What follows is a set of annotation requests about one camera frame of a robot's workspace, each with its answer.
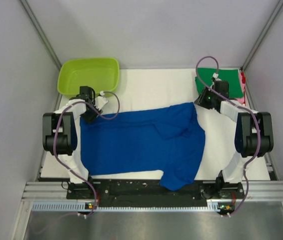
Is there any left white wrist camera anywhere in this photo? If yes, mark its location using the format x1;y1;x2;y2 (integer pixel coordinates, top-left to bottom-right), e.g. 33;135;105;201
95;91;109;111

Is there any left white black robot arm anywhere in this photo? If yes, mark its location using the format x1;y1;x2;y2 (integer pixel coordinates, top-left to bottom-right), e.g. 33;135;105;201
42;86;108;199

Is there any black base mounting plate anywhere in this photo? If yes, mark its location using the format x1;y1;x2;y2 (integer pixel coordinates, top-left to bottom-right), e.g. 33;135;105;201
66;179;244;207

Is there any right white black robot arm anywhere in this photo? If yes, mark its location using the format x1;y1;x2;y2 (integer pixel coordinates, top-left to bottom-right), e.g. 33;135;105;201
194;77;274;198

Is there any grey slotted cable duct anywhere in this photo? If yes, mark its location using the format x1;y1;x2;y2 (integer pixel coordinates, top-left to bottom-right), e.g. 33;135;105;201
31;201;234;214

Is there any right aluminium corner post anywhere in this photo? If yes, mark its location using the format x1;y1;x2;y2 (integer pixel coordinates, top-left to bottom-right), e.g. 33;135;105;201
240;0;283;72

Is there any left aluminium corner post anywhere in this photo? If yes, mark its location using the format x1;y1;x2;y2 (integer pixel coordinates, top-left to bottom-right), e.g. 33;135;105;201
18;0;62;70

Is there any blue printed t shirt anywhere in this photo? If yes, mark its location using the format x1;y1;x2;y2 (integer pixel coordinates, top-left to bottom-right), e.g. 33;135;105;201
79;102;206;191

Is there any folded green t shirt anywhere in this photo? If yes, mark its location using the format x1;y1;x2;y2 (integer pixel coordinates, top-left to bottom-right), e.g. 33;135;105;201
198;67;244;99

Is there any lime green plastic tub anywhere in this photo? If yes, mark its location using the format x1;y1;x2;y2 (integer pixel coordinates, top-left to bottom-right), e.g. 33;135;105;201
57;57;120;98

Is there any aluminium frame rail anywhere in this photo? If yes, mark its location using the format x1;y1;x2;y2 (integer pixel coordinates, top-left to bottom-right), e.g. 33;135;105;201
21;180;283;202

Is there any folded red patterned t shirt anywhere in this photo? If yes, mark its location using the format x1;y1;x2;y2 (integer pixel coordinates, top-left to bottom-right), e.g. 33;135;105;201
240;72;246;86

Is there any aluminium corner post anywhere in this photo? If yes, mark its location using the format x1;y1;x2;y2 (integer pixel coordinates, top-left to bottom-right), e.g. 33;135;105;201
18;0;62;70
240;0;283;72

